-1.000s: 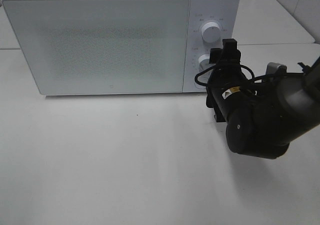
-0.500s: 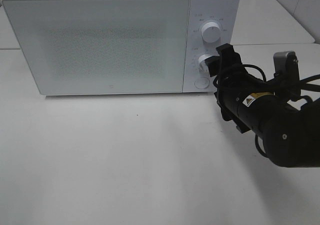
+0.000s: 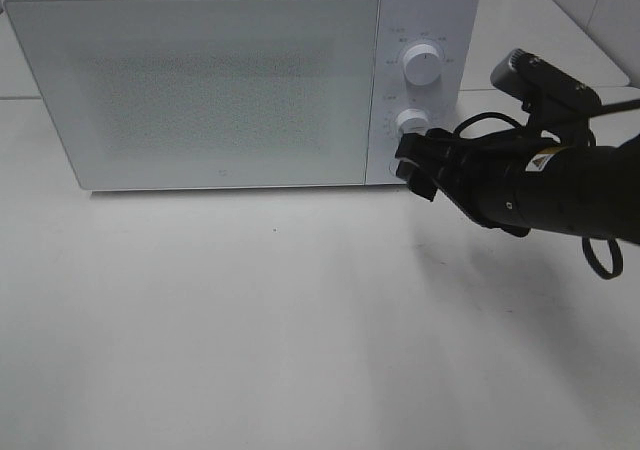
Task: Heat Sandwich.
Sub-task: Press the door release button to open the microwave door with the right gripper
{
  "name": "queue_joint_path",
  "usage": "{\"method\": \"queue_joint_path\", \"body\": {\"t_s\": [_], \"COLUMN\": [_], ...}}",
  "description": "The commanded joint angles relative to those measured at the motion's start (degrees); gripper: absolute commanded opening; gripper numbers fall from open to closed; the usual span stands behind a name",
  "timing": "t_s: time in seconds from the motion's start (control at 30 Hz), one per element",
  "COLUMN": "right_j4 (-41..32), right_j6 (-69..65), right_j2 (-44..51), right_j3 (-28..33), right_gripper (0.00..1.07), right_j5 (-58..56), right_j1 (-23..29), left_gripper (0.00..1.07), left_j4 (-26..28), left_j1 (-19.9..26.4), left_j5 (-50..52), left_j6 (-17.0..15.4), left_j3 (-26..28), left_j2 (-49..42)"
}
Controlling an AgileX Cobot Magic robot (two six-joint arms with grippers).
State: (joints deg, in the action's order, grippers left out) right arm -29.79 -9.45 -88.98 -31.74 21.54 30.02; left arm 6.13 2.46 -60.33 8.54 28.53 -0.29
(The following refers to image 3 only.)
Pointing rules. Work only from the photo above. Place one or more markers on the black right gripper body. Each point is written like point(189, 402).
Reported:
point(433, 162)

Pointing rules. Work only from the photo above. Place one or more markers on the white timer knob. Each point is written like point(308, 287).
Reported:
point(412, 121)

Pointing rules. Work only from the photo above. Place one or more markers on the round white door button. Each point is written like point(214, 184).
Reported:
point(393, 168)

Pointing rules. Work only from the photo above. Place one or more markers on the white microwave door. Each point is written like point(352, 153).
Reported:
point(177, 94)

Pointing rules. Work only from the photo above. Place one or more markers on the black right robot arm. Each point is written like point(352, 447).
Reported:
point(515, 183)

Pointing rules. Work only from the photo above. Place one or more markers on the upper white power knob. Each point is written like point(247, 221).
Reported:
point(422, 63)

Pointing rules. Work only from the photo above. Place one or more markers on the white microwave oven body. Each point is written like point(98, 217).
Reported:
point(215, 94)

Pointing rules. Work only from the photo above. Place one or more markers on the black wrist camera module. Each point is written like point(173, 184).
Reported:
point(554, 101)

